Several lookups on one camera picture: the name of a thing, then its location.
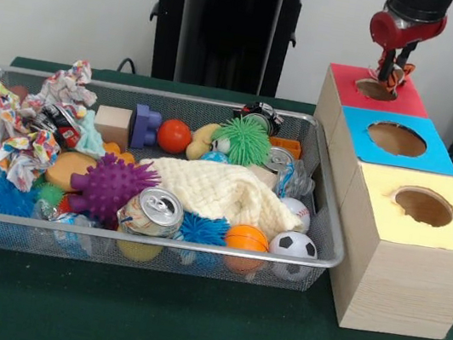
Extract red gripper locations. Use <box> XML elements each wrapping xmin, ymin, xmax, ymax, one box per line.
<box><xmin>362</xmin><ymin>3</ymin><xmax>449</xmax><ymax>91</ymax></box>

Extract orange striped tiger toy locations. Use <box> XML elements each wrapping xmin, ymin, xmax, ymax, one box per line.
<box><xmin>367</xmin><ymin>58</ymin><xmax>417</xmax><ymax>98</ymax></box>

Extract plain wooden cube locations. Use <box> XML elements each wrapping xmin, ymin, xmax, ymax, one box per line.
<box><xmin>93</xmin><ymin>104</ymin><xmax>136</xmax><ymax>151</ymax></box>

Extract clear mesh bin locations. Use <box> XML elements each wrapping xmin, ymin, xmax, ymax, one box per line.
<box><xmin>0</xmin><ymin>65</ymin><xmax>367</xmax><ymax>304</ymax></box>

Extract wooden box with three holes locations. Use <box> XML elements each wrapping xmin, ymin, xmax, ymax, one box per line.
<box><xmin>283</xmin><ymin>61</ymin><xmax>453</xmax><ymax>340</ymax></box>

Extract green fuzzy toy with eyes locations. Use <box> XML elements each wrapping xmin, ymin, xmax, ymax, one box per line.
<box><xmin>208</xmin><ymin>112</ymin><xmax>278</xmax><ymax>170</ymax></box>

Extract small soccer ball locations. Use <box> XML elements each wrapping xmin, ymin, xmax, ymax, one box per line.
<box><xmin>266</xmin><ymin>227</ymin><xmax>324</xmax><ymax>286</ymax></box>

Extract cream knitted cloth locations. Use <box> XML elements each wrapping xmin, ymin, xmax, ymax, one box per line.
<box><xmin>135</xmin><ymin>150</ymin><xmax>313</xmax><ymax>239</ymax></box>

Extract small orange basketball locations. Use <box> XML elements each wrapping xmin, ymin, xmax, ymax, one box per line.
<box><xmin>221</xmin><ymin>222</ymin><xmax>274</xmax><ymax>277</ymax></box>

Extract small red ball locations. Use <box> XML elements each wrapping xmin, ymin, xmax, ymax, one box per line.
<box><xmin>156</xmin><ymin>117</ymin><xmax>196</xmax><ymax>157</ymax></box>

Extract crushed silver can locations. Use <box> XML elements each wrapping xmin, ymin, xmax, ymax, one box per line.
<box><xmin>117</xmin><ymin>182</ymin><xmax>189</xmax><ymax>243</ymax></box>

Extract purple spiky ball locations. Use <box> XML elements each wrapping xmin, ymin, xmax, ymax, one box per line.
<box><xmin>66</xmin><ymin>147</ymin><xmax>166</xmax><ymax>230</ymax></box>

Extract colourful patterned cloth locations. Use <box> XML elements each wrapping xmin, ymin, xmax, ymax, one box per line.
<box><xmin>0</xmin><ymin>48</ymin><xmax>106</xmax><ymax>200</ymax></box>

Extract blue spiky ball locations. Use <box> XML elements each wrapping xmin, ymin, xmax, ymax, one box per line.
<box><xmin>0</xmin><ymin>172</ymin><xmax>45</xmax><ymax>222</ymax></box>

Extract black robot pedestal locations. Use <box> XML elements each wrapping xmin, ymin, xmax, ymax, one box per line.
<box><xmin>132</xmin><ymin>0</ymin><xmax>328</xmax><ymax>105</ymax></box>

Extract black cable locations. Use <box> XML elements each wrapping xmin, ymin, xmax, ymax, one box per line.
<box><xmin>117</xmin><ymin>55</ymin><xmax>152</xmax><ymax>78</ymax></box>

